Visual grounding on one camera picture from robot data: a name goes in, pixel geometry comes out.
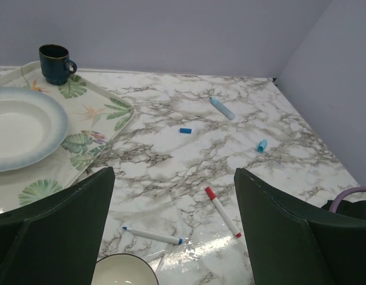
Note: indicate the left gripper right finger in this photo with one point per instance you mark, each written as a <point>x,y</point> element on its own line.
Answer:
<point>290,241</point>

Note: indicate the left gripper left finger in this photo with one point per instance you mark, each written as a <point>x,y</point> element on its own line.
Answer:
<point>56,240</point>

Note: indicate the white marker red tip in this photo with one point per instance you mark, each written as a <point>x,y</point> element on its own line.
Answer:
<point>229,222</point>

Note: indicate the small blue pen cap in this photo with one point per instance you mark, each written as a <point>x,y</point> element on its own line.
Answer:
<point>185,130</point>

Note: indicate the white dark-rimmed bowl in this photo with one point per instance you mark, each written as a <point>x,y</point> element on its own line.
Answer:
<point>123,269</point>

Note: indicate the light blue marker cap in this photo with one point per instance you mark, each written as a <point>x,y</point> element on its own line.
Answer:
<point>261,146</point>

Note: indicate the white marker blue tip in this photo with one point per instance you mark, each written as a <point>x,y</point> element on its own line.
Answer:
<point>154,236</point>

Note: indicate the white blue-rimmed plate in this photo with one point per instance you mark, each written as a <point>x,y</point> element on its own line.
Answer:
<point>32,126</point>

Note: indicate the floral serving tray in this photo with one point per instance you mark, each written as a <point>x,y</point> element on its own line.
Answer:
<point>95,118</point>

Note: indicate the light blue marker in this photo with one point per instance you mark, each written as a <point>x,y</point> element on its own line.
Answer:
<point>222,108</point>

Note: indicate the dark blue mug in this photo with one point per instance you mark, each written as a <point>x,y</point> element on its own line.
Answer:
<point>55,64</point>

